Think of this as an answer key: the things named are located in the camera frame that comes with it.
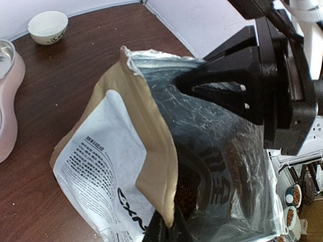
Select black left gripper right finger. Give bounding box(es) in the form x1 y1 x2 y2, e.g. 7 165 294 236
166 206 192 242

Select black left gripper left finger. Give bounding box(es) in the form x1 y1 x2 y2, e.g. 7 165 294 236
142 210 167 242

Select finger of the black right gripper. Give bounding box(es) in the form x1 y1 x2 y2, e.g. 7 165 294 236
175 46 264 125

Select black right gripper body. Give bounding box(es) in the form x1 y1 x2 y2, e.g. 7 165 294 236
205 17 318 155

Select pet food bag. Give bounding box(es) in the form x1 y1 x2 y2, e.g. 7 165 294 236
50 47 288 241

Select pink double pet feeder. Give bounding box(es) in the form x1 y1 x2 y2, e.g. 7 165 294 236
1 51 26 162

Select brown kibble pellets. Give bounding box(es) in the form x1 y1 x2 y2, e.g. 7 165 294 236
175 178 196 219

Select white triple bowl outside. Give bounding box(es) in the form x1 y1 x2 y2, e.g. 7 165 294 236
284 184 302 231

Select white floral ceramic bowl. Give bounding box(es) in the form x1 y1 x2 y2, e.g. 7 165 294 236
28 11 69 45

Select rear steel feeder bowl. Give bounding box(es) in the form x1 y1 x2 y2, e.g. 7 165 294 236
0 39 16 79

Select right aluminium frame post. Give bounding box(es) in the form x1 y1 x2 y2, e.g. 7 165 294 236
140 0 148 5

